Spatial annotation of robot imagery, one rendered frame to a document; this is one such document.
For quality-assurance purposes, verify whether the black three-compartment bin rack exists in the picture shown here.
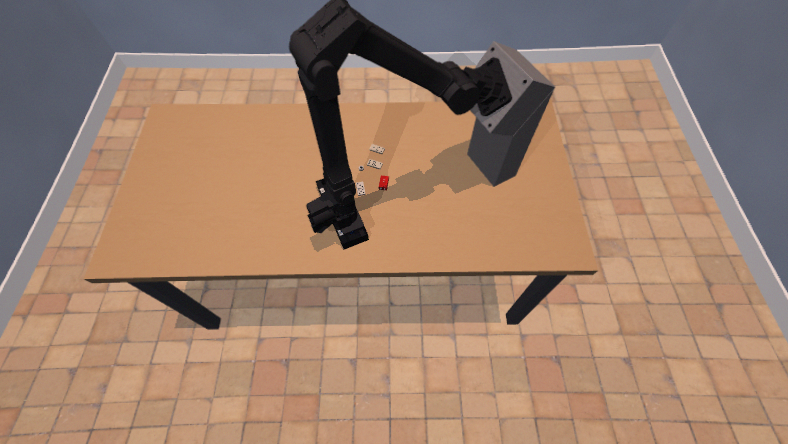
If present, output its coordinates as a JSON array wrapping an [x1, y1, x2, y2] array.
[[316, 178, 369, 250]]

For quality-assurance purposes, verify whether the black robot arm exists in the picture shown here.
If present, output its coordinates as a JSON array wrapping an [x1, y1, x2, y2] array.
[[289, 0, 512, 233]]

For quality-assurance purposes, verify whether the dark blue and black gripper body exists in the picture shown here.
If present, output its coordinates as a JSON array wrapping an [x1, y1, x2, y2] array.
[[336, 206, 364, 236]]

